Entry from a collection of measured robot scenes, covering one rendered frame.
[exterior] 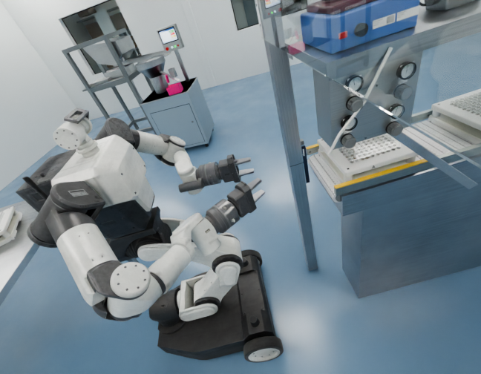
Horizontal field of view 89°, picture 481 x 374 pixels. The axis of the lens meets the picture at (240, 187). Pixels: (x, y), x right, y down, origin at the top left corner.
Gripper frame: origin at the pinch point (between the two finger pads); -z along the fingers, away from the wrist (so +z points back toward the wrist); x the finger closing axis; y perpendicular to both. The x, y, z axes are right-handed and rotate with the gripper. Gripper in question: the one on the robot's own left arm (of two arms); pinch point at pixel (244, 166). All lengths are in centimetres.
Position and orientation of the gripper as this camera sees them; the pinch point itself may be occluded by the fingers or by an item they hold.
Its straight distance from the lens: 96.6
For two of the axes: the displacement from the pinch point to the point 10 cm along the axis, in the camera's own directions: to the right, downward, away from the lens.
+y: -0.1, 6.4, -7.7
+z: -9.6, 2.0, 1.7
